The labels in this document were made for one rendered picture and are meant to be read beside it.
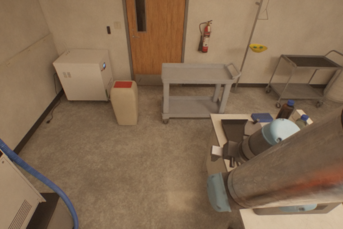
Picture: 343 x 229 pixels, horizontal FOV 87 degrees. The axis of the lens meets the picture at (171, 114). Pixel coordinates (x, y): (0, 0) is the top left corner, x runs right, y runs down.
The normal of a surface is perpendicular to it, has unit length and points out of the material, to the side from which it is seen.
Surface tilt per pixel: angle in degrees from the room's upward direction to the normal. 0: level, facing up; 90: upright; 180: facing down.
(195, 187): 0
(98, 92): 90
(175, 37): 90
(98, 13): 90
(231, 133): 0
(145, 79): 90
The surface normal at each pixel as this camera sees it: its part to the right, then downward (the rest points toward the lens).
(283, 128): 0.10, -0.43
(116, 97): 0.04, 0.56
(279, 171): -0.97, 0.14
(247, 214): 0.04, -0.77
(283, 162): -1.00, -0.05
